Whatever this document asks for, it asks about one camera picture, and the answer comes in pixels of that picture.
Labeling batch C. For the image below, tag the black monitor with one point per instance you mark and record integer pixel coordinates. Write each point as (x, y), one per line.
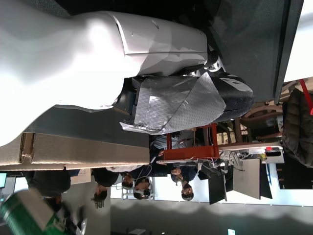
(217, 189)

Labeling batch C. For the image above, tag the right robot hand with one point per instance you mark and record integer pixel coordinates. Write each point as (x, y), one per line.
(73, 61)

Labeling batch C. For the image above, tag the black cabinet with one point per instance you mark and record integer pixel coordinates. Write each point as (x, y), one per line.
(296, 176)

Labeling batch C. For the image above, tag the open cardboard box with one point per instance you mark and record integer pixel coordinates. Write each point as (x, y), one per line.
(85, 151)

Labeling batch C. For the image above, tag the white device with red button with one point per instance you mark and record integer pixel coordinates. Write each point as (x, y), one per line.
(274, 154)

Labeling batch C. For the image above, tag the seated person with headset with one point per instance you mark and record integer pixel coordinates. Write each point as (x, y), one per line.
(141, 189)

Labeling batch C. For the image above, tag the black padded jacket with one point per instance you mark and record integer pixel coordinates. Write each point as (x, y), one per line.
(298, 127)

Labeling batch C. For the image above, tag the red pole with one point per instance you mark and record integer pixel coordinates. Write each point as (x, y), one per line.
(306, 94)

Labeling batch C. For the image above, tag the person in grey shirt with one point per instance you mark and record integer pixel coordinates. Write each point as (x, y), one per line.
(159, 143)

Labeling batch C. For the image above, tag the white panel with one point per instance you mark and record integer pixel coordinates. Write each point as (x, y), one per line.
(247, 178)

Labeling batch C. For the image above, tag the green drink can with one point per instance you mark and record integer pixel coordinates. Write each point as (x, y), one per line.
(24, 213)

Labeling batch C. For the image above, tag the person in dark top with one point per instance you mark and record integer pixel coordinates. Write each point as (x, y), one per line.
(104, 178)

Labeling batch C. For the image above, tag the red metal frame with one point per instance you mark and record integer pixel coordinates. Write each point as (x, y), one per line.
(190, 153)

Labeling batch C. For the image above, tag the person with face mask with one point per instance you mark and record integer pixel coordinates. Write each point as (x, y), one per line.
(185, 181)

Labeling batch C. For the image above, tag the person in black jacket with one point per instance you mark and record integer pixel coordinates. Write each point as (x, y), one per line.
(49, 182)

